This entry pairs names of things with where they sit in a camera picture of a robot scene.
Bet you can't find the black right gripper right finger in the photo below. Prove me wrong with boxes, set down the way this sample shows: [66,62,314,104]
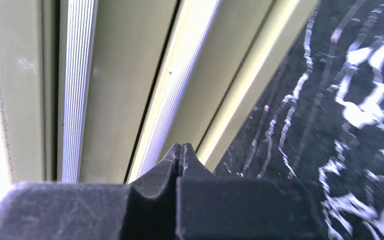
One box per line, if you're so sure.
[178,143,214,178]

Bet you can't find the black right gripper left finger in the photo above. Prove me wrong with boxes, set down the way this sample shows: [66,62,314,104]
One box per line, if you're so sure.
[131,143,181,199]

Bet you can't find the green metal drawer chest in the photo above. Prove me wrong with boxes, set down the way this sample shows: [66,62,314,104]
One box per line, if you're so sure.
[0,0,318,188]

